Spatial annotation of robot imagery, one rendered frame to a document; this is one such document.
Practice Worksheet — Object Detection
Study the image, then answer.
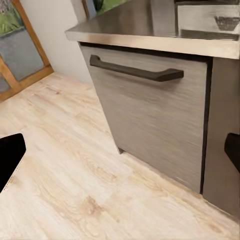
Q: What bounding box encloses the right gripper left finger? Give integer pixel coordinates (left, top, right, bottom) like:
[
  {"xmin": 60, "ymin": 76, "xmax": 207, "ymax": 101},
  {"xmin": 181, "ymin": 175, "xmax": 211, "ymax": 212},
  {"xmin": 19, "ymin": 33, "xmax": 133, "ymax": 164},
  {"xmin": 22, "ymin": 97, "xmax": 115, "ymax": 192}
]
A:
[{"xmin": 0, "ymin": 133, "xmax": 26, "ymax": 193}]

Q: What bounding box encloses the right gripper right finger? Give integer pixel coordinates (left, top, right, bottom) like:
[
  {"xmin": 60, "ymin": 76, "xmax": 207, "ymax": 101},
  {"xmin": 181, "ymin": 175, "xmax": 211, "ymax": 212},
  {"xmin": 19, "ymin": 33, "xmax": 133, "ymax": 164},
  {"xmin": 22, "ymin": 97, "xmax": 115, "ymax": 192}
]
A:
[{"xmin": 224, "ymin": 133, "xmax": 240, "ymax": 173}]

